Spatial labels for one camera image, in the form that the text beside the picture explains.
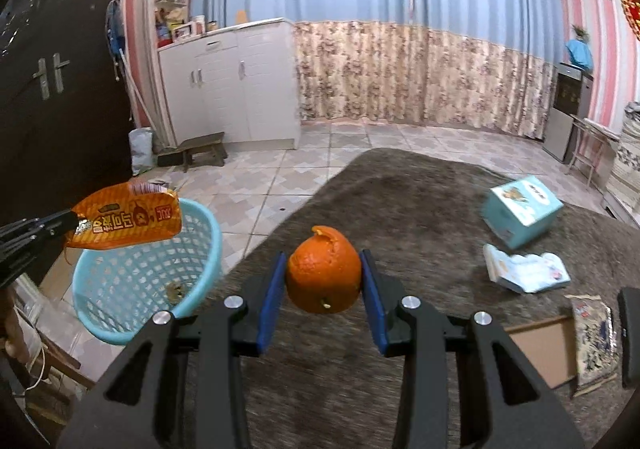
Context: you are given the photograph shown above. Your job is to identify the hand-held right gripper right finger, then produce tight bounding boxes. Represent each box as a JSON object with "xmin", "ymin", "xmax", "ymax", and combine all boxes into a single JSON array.
[{"xmin": 359, "ymin": 249, "xmax": 586, "ymax": 449}]

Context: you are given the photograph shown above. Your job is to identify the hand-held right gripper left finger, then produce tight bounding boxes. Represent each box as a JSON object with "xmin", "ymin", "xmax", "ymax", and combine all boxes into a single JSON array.
[{"xmin": 57, "ymin": 251, "xmax": 288, "ymax": 449}]

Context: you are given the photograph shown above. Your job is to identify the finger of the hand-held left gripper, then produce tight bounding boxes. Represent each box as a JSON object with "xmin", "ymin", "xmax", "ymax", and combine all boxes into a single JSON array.
[
  {"xmin": 0, "ymin": 209, "xmax": 83, "ymax": 246},
  {"xmin": 0, "ymin": 230, "xmax": 74, "ymax": 289}
]

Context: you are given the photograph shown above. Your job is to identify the orange fruits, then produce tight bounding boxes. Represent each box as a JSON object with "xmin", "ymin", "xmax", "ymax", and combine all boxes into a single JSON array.
[{"xmin": 285, "ymin": 225, "xmax": 363, "ymax": 315}]

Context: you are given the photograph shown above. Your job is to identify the orange snack packet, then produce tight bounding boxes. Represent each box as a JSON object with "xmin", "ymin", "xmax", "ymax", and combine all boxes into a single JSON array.
[{"xmin": 64, "ymin": 180, "xmax": 183, "ymax": 250}]

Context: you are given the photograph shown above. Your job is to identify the light blue plastic basket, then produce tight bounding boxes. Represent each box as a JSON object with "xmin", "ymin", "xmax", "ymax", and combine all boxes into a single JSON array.
[{"xmin": 72, "ymin": 198, "xmax": 223, "ymax": 346}]

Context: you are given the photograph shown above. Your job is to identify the black door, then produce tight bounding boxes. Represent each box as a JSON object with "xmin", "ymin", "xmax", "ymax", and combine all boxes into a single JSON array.
[{"xmin": 0, "ymin": 0, "xmax": 133, "ymax": 225}]

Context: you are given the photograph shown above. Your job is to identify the brown fuzzy mat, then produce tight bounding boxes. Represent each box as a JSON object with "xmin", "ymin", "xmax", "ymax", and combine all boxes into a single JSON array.
[{"xmin": 185, "ymin": 148, "xmax": 640, "ymax": 449}]

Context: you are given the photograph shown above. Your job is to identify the white plastic bag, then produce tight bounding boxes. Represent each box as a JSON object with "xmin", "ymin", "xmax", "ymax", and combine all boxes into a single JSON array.
[{"xmin": 129, "ymin": 127, "xmax": 155, "ymax": 177}]

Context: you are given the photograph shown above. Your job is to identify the broom stick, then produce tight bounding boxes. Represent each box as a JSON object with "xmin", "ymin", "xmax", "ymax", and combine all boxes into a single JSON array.
[{"xmin": 121, "ymin": 54, "xmax": 173, "ymax": 152}]

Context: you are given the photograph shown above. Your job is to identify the small wooden stool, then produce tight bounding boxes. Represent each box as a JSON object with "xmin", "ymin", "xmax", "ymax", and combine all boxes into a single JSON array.
[{"xmin": 157, "ymin": 131, "xmax": 228, "ymax": 172}]

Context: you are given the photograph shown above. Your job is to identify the brown cardboard sheet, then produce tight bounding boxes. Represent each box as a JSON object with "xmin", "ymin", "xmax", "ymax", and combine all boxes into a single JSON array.
[{"xmin": 502, "ymin": 315, "xmax": 580, "ymax": 388}]

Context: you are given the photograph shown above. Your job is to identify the teal cardboard box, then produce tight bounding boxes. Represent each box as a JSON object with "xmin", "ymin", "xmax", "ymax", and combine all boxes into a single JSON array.
[{"xmin": 481, "ymin": 175, "xmax": 565, "ymax": 250}]

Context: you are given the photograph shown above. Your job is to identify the blue hanging object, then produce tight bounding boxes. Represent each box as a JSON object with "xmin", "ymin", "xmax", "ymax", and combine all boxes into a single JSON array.
[{"xmin": 105, "ymin": 0, "xmax": 126, "ymax": 80}]

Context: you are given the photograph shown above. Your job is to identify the white cabinet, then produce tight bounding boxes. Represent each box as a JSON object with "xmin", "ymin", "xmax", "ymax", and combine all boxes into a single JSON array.
[{"xmin": 157, "ymin": 18, "xmax": 302, "ymax": 150}]

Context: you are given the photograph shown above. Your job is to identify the grey patterned snack packet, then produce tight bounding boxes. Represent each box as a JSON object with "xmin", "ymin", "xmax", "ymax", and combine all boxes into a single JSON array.
[{"xmin": 565, "ymin": 294, "xmax": 621, "ymax": 397}]

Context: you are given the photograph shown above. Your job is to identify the black rectangular object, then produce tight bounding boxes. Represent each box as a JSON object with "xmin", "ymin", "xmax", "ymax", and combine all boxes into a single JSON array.
[{"xmin": 616, "ymin": 287, "xmax": 640, "ymax": 389}]

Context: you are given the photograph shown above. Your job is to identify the grey water dispenser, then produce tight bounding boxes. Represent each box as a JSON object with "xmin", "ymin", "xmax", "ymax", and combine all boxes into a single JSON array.
[{"xmin": 542, "ymin": 63, "xmax": 595, "ymax": 164}]

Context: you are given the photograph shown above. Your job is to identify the patterned cloth covered cabinet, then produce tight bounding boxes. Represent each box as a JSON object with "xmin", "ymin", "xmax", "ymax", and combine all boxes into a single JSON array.
[{"xmin": 602, "ymin": 101, "xmax": 640, "ymax": 225}]

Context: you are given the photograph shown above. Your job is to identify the blue and floral curtain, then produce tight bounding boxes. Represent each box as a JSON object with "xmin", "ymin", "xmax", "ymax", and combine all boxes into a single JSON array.
[{"xmin": 187, "ymin": 0, "xmax": 563, "ymax": 142}]

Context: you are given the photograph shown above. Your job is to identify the plant with blue cover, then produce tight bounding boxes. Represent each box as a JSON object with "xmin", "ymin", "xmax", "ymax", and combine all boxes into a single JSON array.
[{"xmin": 565, "ymin": 26, "xmax": 595, "ymax": 72}]

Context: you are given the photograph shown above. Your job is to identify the metal door handle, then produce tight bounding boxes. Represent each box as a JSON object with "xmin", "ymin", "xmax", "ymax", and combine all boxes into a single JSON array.
[
  {"xmin": 32, "ymin": 56, "xmax": 51, "ymax": 100},
  {"xmin": 50, "ymin": 54, "xmax": 71, "ymax": 93}
]

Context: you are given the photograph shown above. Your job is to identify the red heart wall decoration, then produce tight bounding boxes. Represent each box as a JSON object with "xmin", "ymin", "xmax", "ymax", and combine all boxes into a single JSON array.
[{"xmin": 620, "ymin": 0, "xmax": 640, "ymax": 42}]

